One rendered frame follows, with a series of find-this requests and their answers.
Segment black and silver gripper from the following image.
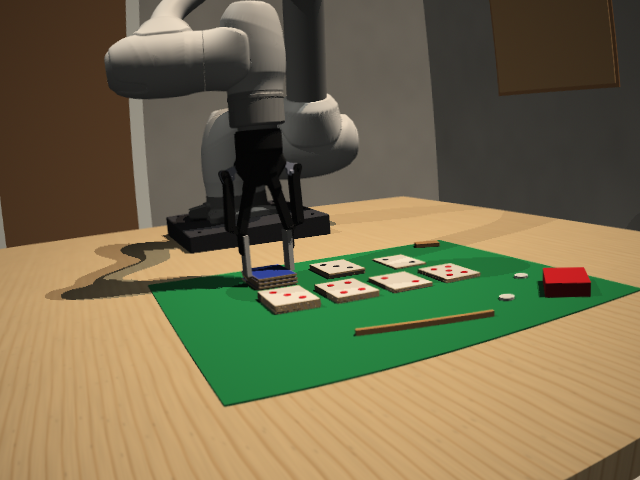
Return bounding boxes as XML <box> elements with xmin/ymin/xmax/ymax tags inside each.
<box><xmin>218</xmin><ymin>128</ymin><xmax>304</xmax><ymax>277</ymax></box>

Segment brown wooden stick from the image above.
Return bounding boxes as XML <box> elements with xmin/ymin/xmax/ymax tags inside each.
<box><xmin>355</xmin><ymin>310</ymin><xmax>494</xmax><ymax>336</ymax></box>

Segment red rectangular block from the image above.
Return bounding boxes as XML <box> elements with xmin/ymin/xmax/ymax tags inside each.
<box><xmin>543</xmin><ymin>267</ymin><xmax>591</xmax><ymax>297</ymax></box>

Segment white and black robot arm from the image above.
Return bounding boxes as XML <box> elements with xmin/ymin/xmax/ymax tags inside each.
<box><xmin>104</xmin><ymin>0</ymin><xmax>359</xmax><ymax>224</ymax></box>

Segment green felt mat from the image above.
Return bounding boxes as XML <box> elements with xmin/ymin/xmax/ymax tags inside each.
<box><xmin>148</xmin><ymin>240</ymin><xmax>640</xmax><ymax>407</ymax></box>

